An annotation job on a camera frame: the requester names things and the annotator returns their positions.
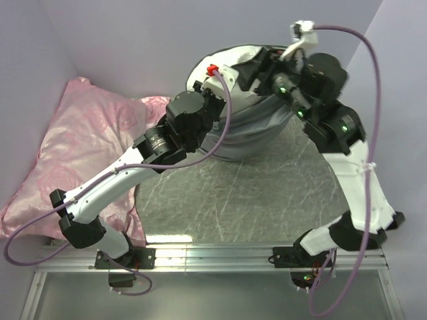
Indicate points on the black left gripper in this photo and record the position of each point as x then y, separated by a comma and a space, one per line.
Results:
220, 102

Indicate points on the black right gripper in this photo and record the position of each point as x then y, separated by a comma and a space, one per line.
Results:
263, 66

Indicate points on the white pillow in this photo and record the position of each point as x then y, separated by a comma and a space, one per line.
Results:
225, 59

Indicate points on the grey pillowcase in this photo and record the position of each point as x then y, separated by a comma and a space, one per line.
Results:
255, 121

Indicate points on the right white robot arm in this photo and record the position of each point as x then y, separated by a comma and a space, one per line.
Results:
311, 92

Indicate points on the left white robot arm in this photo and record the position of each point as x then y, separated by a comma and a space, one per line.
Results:
182, 130

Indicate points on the pink floral pillow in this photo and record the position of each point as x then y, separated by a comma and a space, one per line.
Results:
90, 129

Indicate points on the right controller board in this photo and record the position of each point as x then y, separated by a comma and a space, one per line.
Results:
304, 280

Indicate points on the left black controller box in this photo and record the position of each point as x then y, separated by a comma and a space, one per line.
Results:
121, 280

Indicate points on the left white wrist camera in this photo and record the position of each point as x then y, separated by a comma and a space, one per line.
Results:
220, 77

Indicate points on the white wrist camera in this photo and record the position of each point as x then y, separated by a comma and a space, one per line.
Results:
304, 37
220, 77

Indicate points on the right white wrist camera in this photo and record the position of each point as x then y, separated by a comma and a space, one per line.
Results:
304, 37

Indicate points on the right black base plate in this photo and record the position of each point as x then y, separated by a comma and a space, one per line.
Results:
287, 258

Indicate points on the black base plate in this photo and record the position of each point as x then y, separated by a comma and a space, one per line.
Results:
137, 258
287, 258

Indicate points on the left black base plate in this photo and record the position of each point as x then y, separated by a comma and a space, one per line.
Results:
137, 258

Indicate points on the aluminium mounting rail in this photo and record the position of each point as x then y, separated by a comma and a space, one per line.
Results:
181, 258

